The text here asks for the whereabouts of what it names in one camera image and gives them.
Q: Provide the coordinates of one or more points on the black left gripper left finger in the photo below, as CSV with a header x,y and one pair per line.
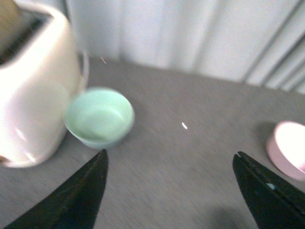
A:
x,y
74,204

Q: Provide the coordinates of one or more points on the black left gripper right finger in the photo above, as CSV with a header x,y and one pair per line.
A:
x,y
273,202

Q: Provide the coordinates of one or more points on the pink bowl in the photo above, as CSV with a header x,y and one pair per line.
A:
x,y
286,148

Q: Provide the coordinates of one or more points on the mint green bowl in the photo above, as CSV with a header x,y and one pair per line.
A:
x,y
100,117

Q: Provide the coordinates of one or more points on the white two-slot toaster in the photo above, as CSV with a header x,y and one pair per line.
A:
x,y
39,76

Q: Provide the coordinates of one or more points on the toasted bread slice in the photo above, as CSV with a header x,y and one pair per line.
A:
x,y
10,18

